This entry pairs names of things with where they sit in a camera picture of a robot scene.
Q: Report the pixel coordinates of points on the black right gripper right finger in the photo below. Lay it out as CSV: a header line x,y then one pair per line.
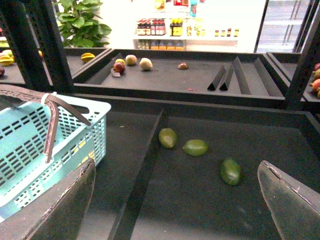
x,y
294,207

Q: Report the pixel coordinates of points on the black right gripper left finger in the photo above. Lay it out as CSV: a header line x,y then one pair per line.
x,y
58,213

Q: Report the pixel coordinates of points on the light blue plastic basket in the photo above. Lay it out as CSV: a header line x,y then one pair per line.
x,y
25,171

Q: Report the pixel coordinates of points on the brown basket handle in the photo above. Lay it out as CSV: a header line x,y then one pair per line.
x,y
52,103

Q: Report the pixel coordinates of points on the green avocado right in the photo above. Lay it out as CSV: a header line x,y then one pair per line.
x,y
230,172

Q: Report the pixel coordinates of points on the green avocado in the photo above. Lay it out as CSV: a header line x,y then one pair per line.
x,y
230,172
195,147
167,138

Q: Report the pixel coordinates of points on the green avocado middle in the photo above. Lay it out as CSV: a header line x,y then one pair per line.
x,y
195,147

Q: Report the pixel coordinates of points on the green avocado left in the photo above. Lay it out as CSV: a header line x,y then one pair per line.
x,y
167,138

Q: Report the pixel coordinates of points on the white zip tie right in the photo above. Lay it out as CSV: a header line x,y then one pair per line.
x,y
45,96

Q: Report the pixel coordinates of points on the yellow star fruit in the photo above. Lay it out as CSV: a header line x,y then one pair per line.
x,y
86,57

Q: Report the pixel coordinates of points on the green potted plant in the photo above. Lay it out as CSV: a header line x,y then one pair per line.
x,y
80,25

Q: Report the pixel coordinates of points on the white shelf with bottles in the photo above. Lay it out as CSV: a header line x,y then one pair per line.
x,y
182,25

